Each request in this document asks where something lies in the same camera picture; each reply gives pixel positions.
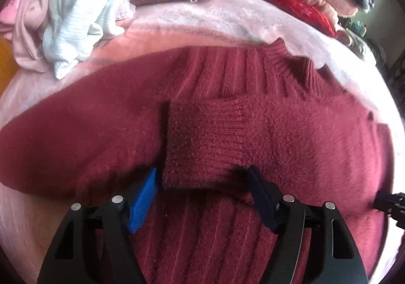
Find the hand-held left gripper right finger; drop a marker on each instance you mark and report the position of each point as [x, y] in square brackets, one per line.
[264, 204]

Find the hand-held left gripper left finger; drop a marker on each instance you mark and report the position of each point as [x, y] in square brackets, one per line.
[142, 204]

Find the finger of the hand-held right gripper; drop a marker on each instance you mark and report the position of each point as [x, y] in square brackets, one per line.
[387, 203]

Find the maroon knit sweater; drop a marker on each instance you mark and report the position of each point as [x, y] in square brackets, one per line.
[205, 132]

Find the pale crumpled cloth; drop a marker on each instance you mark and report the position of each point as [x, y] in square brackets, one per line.
[351, 40]

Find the pink printed blanket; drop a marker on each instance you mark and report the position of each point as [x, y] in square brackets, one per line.
[221, 18]

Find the red shiny cloth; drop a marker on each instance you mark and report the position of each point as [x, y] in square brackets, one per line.
[303, 10]

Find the white striped garment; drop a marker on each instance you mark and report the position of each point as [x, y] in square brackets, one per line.
[79, 2]

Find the pale pink garment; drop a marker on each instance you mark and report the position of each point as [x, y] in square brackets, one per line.
[28, 18]

